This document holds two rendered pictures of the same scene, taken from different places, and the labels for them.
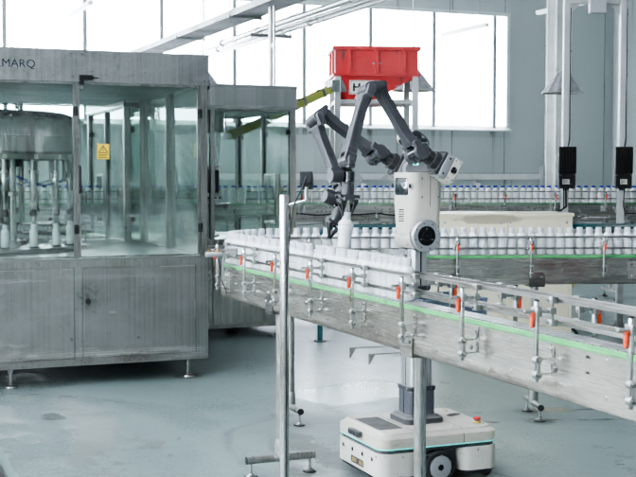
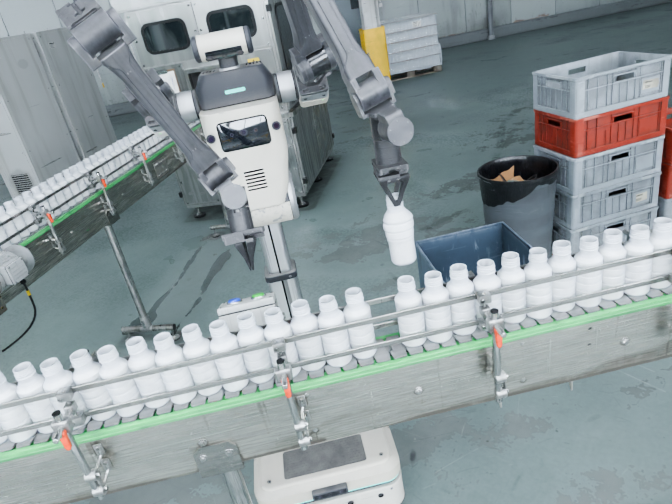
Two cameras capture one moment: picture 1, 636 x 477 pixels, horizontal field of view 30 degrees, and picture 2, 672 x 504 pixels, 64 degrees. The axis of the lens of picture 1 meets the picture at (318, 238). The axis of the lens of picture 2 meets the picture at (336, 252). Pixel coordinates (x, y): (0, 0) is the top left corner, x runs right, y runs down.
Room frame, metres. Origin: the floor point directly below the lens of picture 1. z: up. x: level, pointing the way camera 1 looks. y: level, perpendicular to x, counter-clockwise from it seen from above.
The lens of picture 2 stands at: (5.16, 0.99, 1.75)
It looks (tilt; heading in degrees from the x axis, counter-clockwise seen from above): 26 degrees down; 289
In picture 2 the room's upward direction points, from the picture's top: 11 degrees counter-clockwise
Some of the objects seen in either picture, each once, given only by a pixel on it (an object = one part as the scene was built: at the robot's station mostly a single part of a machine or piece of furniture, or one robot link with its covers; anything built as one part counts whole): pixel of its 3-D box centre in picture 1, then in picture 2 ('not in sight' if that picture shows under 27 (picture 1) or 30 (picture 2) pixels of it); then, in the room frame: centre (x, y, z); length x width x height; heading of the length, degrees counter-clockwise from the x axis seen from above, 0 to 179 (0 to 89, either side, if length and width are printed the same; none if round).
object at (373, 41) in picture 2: not in sight; (376, 65); (6.85, -7.61, 0.55); 0.40 x 0.40 x 1.10; 22
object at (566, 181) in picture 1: (565, 168); not in sight; (11.35, -2.37, 1.55); 0.17 x 0.15 x 0.42; 94
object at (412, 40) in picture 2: not in sight; (400, 47); (6.77, -9.80, 0.50); 1.24 x 1.03 x 1.00; 25
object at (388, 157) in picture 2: (347, 190); (387, 153); (5.38, -0.13, 1.41); 0.10 x 0.07 x 0.07; 111
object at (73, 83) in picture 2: not in sight; (69, 106); (10.44, -5.04, 0.96); 0.82 x 0.50 x 1.91; 94
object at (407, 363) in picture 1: (416, 374); not in sight; (5.88, -0.49, 0.49); 0.13 x 0.13 x 0.40; 22
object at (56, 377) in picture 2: (260, 253); (64, 393); (6.07, 0.29, 1.08); 0.06 x 0.06 x 0.17
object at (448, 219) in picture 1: (497, 283); not in sight; (9.78, -1.48, 0.59); 1.10 x 0.62 x 1.18; 94
